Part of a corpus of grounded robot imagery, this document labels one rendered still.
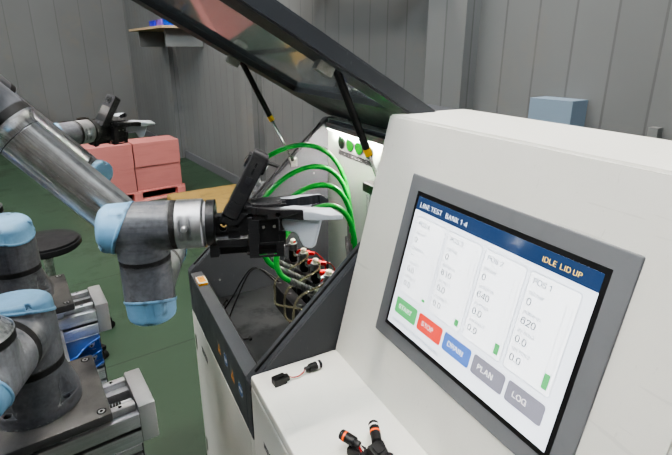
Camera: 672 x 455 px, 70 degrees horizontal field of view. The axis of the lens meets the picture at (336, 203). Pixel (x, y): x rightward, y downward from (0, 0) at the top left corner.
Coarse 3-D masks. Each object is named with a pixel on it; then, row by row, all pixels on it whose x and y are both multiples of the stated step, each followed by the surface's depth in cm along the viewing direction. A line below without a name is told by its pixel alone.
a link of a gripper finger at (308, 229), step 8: (288, 208) 69; (296, 208) 69; (304, 208) 69; (312, 208) 69; (320, 208) 69; (328, 208) 69; (304, 216) 68; (312, 216) 68; (320, 216) 68; (328, 216) 68; (336, 216) 68; (288, 224) 70; (296, 224) 70; (304, 224) 69; (312, 224) 69; (320, 224) 69; (296, 232) 70; (304, 232) 70; (312, 232) 69; (304, 240) 70; (312, 240) 69
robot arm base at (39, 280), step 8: (40, 264) 130; (24, 272) 124; (32, 272) 126; (40, 272) 129; (0, 280) 123; (8, 280) 123; (16, 280) 124; (24, 280) 125; (32, 280) 126; (40, 280) 129; (48, 280) 132; (0, 288) 124; (8, 288) 123; (16, 288) 124; (24, 288) 125; (32, 288) 126; (40, 288) 129; (48, 288) 131
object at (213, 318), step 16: (192, 288) 165; (208, 288) 155; (208, 304) 145; (208, 320) 146; (224, 320) 136; (208, 336) 150; (224, 336) 129; (240, 336) 129; (240, 352) 122; (224, 368) 134; (240, 368) 116; (240, 400) 122
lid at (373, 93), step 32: (160, 0) 128; (192, 0) 110; (224, 0) 88; (256, 0) 85; (192, 32) 144; (224, 32) 129; (256, 32) 110; (288, 32) 90; (320, 32) 92; (256, 64) 154; (288, 64) 130; (320, 64) 97; (352, 64) 97; (320, 96) 145; (352, 96) 130; (384, 96) 104; (384, 128) 146
